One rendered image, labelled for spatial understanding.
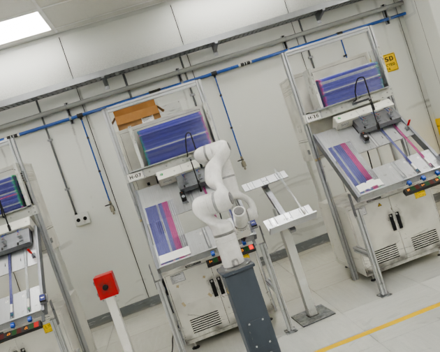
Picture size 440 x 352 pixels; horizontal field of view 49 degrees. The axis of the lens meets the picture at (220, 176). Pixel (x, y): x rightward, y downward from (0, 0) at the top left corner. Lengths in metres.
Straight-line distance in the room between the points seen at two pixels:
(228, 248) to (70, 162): 2.94
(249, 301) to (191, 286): 1.02
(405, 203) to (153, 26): 3.09
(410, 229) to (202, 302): 1.68
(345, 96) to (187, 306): 2.01
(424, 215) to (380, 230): 0.38
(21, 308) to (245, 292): 1.54
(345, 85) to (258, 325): 2.08
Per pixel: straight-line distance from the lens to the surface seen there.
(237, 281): 2.65
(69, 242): 5.31
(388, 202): 3.94
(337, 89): 3.97
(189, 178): 3.59
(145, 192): 3.67
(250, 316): 2.71
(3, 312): 3.55
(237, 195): 3.00
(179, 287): 3.63
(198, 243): 3.32
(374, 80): 4.10
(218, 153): 2.81
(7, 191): 3.83
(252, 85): 5.35
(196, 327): 3.72
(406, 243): 4.03
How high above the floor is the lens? 1.32
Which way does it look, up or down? 3 degrees down
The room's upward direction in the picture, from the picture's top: 18 degrees counter-clockwise
